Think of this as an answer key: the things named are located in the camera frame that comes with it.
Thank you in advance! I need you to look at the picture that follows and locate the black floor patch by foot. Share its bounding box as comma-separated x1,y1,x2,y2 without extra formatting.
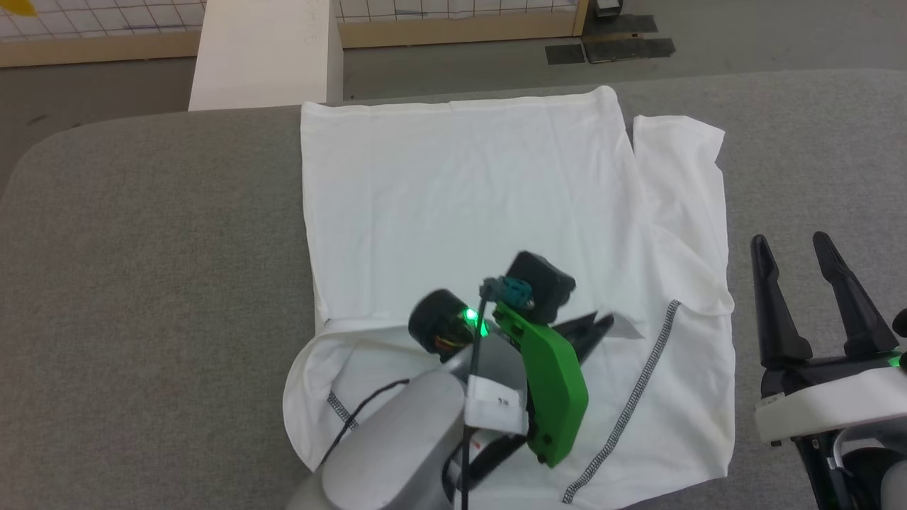
582,15,659,37

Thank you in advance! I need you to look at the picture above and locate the grey fabric sofa surface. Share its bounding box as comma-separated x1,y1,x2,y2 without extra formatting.
0,68,907,510

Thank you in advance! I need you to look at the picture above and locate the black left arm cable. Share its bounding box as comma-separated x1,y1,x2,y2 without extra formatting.
317,296,491,510

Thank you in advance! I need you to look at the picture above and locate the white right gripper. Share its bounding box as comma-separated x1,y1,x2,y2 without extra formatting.
750,231,907,510

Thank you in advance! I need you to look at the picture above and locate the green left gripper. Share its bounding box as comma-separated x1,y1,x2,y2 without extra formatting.
464,301,616,491

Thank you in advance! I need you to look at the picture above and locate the long black floor patch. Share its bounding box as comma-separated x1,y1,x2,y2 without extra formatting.
584,37,676,64

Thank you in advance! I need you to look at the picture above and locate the white garment with grey stitching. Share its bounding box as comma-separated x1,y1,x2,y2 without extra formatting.
282,85,736,510

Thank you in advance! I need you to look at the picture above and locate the teal left camera connector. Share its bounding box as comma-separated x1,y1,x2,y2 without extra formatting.
480,277,535,313

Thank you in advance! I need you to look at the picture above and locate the white rectangular box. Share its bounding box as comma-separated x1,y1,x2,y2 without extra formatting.
187,0,345,113

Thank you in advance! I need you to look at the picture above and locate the small black floor patch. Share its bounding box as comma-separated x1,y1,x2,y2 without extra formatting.
545,44,587,67

